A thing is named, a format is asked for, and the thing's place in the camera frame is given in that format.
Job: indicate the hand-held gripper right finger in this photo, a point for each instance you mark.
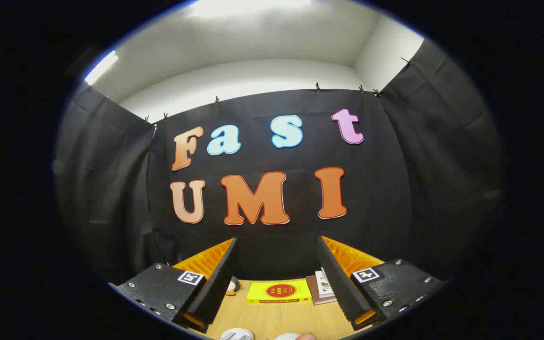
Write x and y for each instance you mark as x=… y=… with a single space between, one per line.
x=338 y=283

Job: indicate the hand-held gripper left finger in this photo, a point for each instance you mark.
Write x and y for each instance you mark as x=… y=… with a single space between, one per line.
x=217 y=283

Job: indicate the white canvas shoe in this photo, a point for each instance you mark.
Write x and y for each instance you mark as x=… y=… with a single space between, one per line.
x=287 y=336
x=236 y=335

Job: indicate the white illustrated book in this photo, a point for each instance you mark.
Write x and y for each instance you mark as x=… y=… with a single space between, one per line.
x=325 y=284

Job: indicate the plush penguin toy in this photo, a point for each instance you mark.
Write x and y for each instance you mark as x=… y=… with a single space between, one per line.
x=234 y=284

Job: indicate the brown cover book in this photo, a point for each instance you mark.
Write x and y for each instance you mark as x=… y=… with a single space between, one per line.
x=313 y=293

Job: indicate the yellow book with red circle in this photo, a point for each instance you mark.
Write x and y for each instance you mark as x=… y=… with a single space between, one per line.
x=279 y=292

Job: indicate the black backdrop cloth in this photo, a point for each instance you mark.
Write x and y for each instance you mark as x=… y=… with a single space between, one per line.
x=111 y=189

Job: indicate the ceiling light panel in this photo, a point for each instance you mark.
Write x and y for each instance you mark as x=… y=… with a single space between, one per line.
x=101 y=67

